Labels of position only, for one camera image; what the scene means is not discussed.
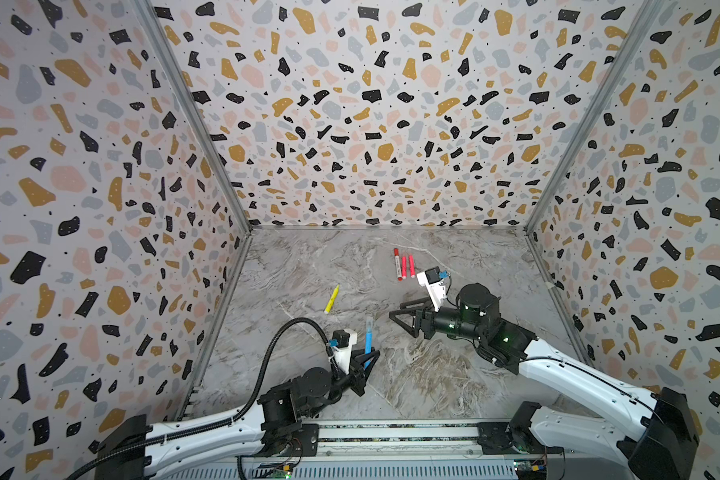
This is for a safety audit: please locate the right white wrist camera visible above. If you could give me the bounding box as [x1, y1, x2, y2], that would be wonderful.
[416, 267, 449, 312]

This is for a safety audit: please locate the blue green pen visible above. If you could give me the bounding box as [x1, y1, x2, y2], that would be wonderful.
[364, 325, 373, 368]

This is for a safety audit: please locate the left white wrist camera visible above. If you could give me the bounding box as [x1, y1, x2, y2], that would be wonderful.
[329, 329, 358, 374]

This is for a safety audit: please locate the yellow highlighter pen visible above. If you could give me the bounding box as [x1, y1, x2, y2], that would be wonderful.
[324, 285, 340, 314]

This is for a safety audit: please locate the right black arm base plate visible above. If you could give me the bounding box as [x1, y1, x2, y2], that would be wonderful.
[477, 401, 563, 455]

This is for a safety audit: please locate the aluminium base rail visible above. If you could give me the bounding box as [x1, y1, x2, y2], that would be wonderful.
[164, 420, 634, 479]

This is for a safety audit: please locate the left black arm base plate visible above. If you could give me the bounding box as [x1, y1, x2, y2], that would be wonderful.
[251, 423, 320, 458]

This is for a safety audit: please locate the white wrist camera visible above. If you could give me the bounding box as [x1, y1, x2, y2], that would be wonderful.
[416, 267, 449, 312]
[329, 329, 358, 374]

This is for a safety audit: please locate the black corrugated cable hose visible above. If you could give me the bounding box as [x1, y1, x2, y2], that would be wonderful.
[65, 317, 332, 480]

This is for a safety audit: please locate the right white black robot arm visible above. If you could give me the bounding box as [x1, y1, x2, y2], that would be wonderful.
[389, 282, 699, 479]

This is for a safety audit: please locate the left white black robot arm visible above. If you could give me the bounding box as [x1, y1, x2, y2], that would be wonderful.
[94, 349, 380, 479]

